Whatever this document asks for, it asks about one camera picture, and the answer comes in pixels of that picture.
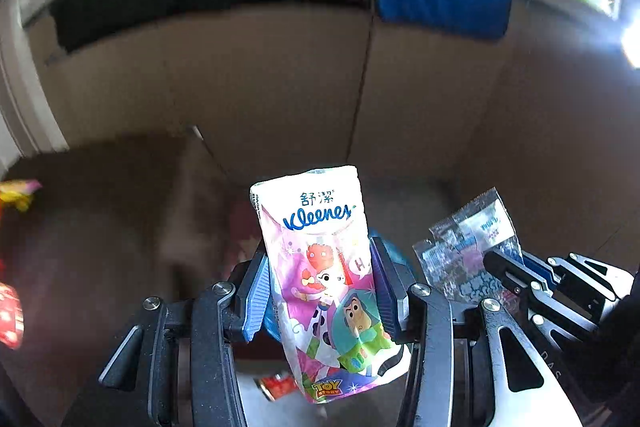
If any red small snack packet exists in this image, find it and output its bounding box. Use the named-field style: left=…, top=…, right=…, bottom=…
left=255, top=372, right=299, bottom=402

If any clear silver plastic wrapper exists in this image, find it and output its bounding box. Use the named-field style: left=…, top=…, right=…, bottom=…
left=413, top=188, right=524, bottom=312

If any red foil snack bag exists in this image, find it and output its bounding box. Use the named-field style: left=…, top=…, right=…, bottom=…
left=0, top=261, right=25, bottom=350

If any yellow white wrapper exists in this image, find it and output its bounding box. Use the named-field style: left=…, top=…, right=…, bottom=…
left=0, top=180, right=42, bottom=211

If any red floor mat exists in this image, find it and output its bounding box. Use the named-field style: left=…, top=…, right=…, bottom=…
left=224, top=199, right=262, bottom=275

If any Kleenex tissue pack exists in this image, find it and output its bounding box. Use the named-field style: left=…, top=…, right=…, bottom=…
left=250, top=166, right=410, bottom=404

